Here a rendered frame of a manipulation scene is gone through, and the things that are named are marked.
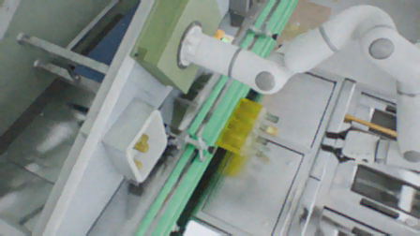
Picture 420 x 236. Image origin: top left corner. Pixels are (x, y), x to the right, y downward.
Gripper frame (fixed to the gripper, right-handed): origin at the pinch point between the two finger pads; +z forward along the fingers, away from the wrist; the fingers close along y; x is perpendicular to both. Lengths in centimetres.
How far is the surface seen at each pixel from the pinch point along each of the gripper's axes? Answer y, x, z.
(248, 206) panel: -22.3, -21.0, 26.1
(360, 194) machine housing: 3.5, -37.7, -8.7
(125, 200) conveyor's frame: -46, 9, 54
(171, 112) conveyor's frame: -13, 18, 51
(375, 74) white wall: 376, -328, 56
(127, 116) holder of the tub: -29, 36, 48
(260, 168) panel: -5.3, -20.2, 28.3
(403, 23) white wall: 521, -335, 36
